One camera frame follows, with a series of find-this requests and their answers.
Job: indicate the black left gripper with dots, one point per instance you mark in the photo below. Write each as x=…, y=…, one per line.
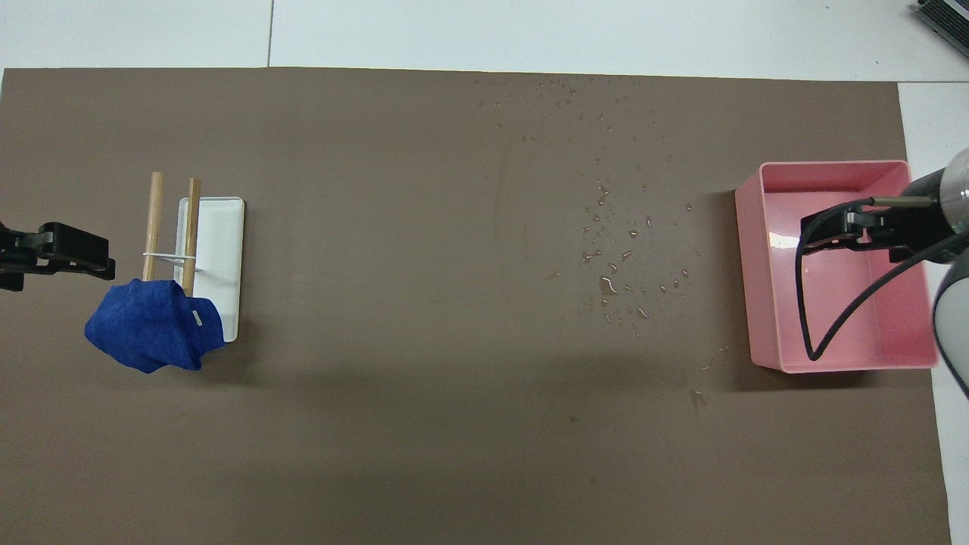
x=15, y=250

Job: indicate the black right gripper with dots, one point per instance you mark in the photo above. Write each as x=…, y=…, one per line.
x=916, y=223

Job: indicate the blue towel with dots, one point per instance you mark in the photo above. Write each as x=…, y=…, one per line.
x=155, y=325

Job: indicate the pink plastic bin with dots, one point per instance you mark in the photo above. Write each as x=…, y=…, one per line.
x=848, y=318

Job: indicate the wooden rack rod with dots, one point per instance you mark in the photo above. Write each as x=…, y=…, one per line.
x=154, y=219
x=191, y=227

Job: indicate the white rack base tray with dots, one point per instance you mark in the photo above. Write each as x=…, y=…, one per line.
x=223, y=257

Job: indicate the grey laptop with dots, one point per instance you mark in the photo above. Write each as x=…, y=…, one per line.
x=946, y=15

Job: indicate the brown table mat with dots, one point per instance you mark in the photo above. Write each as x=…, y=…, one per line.
x=424, y=303

